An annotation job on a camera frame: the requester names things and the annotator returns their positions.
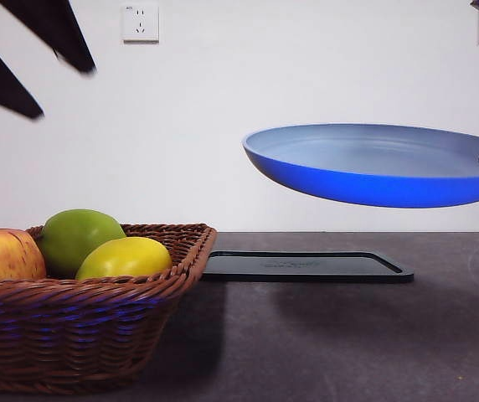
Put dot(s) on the blue round plate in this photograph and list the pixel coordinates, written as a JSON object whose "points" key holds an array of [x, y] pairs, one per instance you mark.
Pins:
{"points": [[348, 184]]}

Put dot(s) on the yellow lemon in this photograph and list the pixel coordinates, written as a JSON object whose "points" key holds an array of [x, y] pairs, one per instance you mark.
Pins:
{"points": [[126, 257]]}

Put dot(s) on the brown woven wicker basket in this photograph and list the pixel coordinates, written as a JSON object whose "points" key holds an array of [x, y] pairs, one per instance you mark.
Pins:
{"points": [[76, 335]]}

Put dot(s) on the green apple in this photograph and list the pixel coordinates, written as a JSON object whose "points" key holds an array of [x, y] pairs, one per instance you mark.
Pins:
{"points": [[72, 234]]}

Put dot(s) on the red yellow apple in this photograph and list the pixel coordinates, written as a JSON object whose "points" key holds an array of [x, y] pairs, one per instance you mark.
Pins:
{"points": [[1, 255]]}

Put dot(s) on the black flat tray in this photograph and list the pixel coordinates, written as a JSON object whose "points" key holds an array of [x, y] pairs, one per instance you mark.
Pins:
{"points": [[306, 268]]}

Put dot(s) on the white wall socket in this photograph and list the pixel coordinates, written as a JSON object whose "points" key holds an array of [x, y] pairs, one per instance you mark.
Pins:
{"points": [[140, 23]]}

